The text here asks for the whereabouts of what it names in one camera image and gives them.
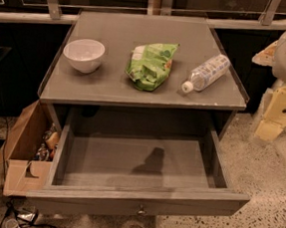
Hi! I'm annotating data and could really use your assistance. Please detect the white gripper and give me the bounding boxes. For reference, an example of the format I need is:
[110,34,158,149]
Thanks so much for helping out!
[254,82,286,141]

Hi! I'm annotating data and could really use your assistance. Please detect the grey top drawer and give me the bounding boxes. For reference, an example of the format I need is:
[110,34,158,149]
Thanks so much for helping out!
[28,110,249,216]

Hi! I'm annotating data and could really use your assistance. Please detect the grey drawer cabinet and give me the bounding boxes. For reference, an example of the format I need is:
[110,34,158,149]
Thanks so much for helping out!
[40,11,247,135]

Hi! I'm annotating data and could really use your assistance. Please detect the clear plastic water bottle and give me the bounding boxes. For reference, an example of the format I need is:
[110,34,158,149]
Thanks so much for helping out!
[181,54,230,94]

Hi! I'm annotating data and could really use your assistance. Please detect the green snack bag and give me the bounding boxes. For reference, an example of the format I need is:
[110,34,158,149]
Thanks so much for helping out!
[125,43,179,92]

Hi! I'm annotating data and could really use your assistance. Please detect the white ceramic bowl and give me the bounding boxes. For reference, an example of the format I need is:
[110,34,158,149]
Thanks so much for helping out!
[63,39,106,74]

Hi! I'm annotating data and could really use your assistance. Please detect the snack items in box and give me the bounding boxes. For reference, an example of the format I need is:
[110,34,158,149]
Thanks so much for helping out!
[34,124,60,162]

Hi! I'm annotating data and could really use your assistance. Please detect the brown cardboard box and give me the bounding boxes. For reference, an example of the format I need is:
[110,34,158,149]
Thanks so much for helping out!
[0,101,53,196]

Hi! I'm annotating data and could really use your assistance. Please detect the black cables on floor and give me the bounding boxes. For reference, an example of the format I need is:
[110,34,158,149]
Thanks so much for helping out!
[0,197,68,228]

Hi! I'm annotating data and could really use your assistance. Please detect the metal railing frame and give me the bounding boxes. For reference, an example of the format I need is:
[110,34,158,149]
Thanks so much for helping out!
[0,0,286,30]

